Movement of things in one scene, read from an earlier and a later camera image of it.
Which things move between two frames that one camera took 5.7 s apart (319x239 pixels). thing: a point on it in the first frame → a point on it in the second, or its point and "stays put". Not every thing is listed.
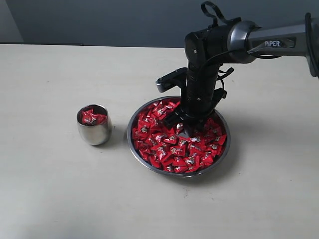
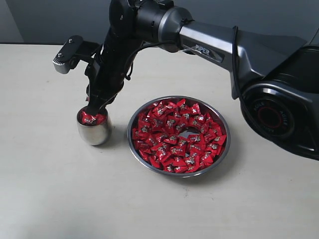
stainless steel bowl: x=172 y=152 stays put
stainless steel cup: x=94 y=124 stays put
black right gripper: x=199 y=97 → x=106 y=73
